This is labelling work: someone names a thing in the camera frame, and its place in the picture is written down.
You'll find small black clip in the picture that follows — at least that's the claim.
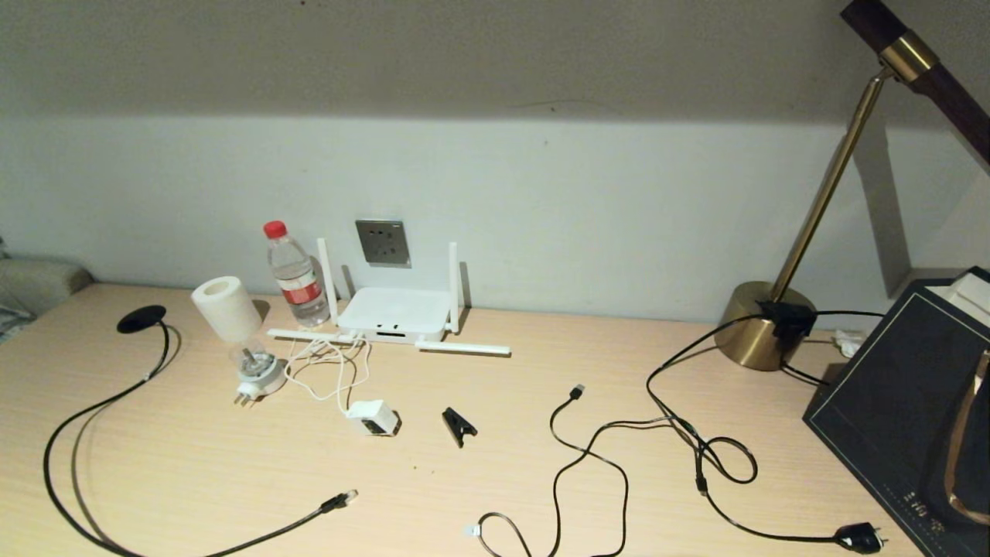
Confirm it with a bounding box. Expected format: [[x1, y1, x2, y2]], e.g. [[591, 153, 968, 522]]
[[442, 407, 478, 449]]

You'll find grey metal wall socket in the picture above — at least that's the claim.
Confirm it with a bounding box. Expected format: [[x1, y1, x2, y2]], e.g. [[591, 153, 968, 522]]
[[355, 220, 412, 268]]

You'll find black lamp power cord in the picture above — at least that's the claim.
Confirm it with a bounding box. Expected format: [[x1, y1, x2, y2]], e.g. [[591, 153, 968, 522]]
[[647, 309, 888, 555]]

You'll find brass desk lamp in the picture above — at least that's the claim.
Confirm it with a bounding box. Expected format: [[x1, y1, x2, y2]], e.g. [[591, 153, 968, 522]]
[[713, 0, 990, 372]]

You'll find black USB cable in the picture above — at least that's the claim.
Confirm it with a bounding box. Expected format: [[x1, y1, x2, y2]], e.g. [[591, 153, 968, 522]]
[[549, 384, 708, 557]]

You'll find black ethernet cable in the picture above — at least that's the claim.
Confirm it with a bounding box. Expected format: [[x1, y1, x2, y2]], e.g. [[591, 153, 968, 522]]
[[43, 317, 360, 557]]

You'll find thin white adapter cable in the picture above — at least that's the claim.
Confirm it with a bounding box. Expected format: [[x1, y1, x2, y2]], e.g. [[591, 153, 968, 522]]
[[284, 333, 372, 415]]

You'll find black round desk grommet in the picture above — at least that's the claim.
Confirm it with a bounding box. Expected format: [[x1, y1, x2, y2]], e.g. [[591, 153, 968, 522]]
[[116, 304, 168, 335]]

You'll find black cable with white tip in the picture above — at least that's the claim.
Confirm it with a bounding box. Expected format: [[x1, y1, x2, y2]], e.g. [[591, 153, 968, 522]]
[[464, 512, 534, 557]]

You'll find clear water bottle red cap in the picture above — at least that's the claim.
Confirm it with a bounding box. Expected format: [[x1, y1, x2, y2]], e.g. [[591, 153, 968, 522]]
[[263, 220, 332, 327]]

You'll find black plastic connector block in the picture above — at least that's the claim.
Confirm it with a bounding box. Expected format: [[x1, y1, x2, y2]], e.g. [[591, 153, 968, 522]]
[[756, 300, 818, 350]]

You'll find white router with four antennas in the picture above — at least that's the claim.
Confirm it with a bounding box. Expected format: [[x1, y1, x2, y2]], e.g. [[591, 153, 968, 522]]
[[267, 238, 513, 357]]

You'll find white paper roll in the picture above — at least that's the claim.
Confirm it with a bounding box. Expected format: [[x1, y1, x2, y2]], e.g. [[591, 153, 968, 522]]
[[191, 276, 288, 408]]

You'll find dark gift bag brown handle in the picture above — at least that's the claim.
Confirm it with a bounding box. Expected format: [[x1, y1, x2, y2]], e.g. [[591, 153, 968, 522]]
[[803, 267, 990, 557]]

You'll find white power adapter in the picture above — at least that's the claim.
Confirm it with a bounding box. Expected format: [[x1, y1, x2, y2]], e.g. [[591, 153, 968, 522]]
[[346, 399, 402, 437]]

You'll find white box inside bag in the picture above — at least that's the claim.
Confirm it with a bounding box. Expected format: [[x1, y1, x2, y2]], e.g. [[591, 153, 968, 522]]
[[927, 272, 990, 326]]

